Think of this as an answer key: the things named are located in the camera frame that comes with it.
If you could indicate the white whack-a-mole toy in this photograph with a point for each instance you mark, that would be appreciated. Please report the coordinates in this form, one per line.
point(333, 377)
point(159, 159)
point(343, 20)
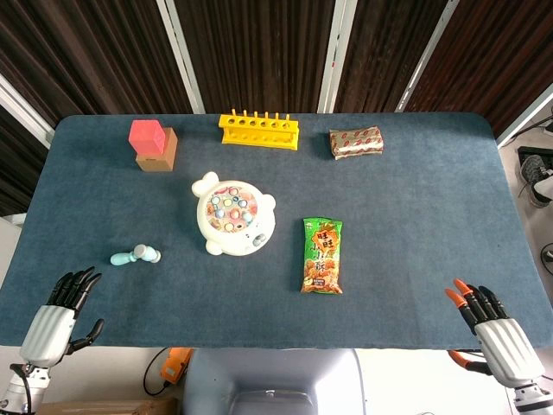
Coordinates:
point(235, 235)

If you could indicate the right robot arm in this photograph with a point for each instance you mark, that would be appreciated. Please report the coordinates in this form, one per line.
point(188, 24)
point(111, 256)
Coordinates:
point(531, 397)

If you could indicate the light blue toy hammer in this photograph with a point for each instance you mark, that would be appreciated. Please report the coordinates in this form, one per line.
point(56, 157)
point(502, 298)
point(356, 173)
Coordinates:
point(129, 258)

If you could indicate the brown cardboard box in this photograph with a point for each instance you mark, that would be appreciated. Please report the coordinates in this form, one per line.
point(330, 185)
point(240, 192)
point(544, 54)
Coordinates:
point(157, 163)

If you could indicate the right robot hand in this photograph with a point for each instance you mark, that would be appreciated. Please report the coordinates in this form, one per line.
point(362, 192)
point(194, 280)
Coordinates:
point(507, 350)

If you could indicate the foil wrapped package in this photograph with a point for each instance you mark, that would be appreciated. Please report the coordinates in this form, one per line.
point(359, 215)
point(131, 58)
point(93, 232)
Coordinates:
point(356, 142)

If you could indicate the black flat base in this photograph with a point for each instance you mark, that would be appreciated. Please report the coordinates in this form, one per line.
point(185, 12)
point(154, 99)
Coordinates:
point(533, 152)

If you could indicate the pink foam cube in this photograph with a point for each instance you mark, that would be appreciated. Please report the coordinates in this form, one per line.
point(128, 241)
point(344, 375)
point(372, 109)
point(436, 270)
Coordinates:
point(147, 136)

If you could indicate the orange device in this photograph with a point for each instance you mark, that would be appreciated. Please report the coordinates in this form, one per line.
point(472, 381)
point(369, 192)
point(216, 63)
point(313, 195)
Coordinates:
point(175, 365)

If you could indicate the blue table cloth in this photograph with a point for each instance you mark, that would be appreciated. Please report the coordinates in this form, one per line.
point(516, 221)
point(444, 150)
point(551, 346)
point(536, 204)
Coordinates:
point(410, 238)

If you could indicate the yellow test tube rack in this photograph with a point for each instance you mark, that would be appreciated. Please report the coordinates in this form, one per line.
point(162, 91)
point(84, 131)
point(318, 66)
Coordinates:
point(259, 137)

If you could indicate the white frame post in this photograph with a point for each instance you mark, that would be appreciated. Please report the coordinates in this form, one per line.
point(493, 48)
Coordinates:
point(337, 56)
point(527, 116)
point(427, 56)
point(21, 106)
point(181, 56)

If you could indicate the grey sneaker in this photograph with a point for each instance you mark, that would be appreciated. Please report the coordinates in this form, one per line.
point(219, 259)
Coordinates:
point(533, 175)

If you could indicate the grey robot torso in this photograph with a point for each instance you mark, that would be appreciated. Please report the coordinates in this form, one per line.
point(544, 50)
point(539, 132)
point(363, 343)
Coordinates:
point(268, 372)

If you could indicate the green snack bag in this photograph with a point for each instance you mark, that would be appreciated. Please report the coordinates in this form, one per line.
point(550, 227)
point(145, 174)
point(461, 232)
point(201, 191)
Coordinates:
point(322, 259)

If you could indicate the flat cardboard carton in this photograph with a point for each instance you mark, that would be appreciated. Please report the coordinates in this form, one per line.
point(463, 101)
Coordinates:
point(108, 407)

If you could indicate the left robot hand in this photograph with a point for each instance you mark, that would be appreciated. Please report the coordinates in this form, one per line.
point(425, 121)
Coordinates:
point(45, 333)

